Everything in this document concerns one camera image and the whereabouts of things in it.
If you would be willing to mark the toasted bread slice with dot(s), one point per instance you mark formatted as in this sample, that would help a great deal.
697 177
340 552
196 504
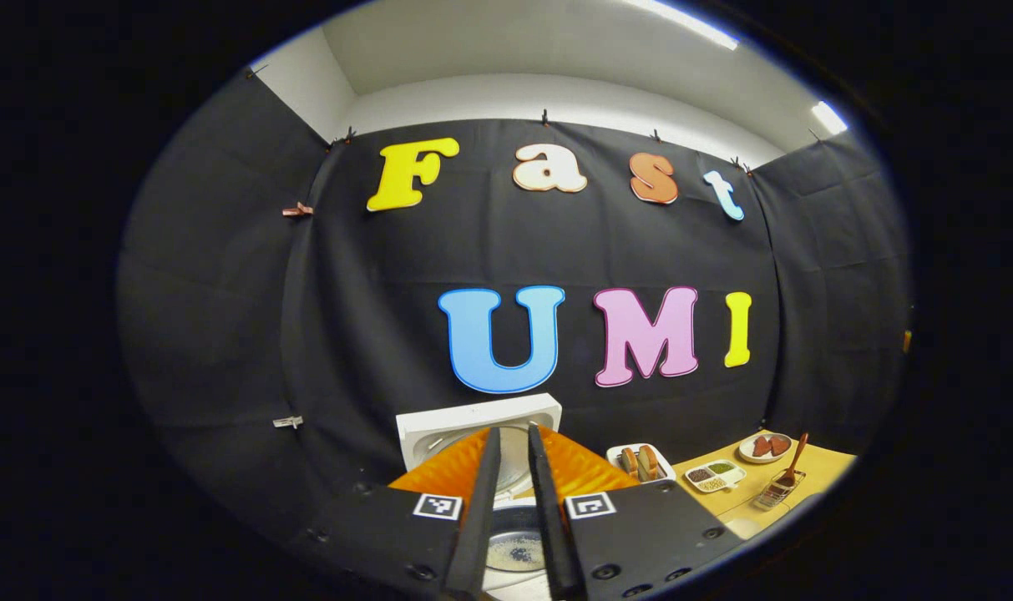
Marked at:
647 462
630 463

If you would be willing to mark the long ceiling light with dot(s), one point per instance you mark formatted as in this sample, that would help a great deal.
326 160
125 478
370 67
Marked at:
690 21

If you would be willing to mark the small red clip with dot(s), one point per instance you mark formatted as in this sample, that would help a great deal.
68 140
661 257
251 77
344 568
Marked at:
297 209

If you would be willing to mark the white divided grain dish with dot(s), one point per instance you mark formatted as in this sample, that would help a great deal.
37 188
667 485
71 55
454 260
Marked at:
727 480

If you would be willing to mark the round white plate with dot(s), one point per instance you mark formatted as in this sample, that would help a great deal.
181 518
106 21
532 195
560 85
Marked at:
748 455

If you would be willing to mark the black backdrop cloth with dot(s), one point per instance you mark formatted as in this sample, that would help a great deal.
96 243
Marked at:
372 292

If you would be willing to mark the white toaster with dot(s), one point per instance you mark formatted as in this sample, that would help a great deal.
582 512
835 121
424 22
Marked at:
665 472

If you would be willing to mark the white rice grains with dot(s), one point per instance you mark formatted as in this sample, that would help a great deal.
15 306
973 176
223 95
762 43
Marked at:
516 553

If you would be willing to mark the red meat slice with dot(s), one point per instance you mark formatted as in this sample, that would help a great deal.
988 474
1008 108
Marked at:
780 445
762 446

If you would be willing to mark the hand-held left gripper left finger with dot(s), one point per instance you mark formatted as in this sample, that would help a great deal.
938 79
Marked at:
485 501

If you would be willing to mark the brown wooden spoon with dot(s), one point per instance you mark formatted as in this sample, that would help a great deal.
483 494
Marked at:
794 463

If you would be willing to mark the small white clip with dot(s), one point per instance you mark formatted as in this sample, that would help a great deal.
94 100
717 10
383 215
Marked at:
287 421

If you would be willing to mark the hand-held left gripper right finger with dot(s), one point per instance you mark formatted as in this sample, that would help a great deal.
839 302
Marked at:
544 501

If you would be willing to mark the short ceiling light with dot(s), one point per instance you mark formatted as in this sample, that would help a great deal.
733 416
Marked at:
830 117

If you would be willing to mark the white rice cooker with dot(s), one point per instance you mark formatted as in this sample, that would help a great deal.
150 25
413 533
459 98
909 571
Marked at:
473 413

